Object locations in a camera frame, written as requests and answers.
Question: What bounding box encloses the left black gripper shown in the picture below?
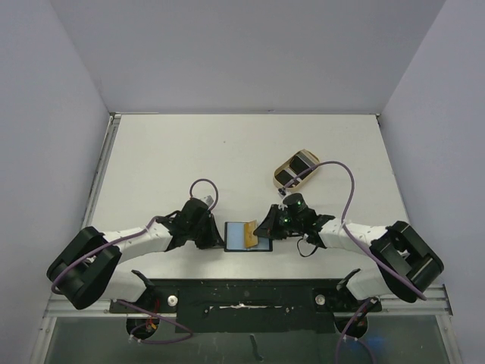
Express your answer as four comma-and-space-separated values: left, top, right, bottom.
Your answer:
188, 213, 225, 249

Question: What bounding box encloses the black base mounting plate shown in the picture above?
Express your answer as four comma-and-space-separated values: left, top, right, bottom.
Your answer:
109, 271, 382, 334

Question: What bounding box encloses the stack of black cards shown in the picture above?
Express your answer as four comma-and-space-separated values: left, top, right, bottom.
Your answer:
289, 150, 318, 178

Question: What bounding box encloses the gold VIP credit card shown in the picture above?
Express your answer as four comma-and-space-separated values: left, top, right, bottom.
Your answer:
243, 220, 258, 249

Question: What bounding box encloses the loose black card in tray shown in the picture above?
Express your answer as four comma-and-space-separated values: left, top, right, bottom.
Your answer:
275, 170, 293, 186

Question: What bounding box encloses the black leather card holder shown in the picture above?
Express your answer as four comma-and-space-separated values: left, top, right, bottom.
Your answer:
224, 221, 273, 253

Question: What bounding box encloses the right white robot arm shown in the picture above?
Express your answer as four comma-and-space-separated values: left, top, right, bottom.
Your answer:
253, 193, 444, 310

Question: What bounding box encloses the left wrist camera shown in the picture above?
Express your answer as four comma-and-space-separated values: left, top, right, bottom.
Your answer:
201, 195, 214, 206

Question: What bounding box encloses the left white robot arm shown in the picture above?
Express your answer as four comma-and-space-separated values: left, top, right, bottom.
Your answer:
46, 198, 224, 312

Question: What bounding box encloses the beige wooden tray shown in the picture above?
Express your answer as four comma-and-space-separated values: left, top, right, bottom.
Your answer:
273, 149, 321, 193

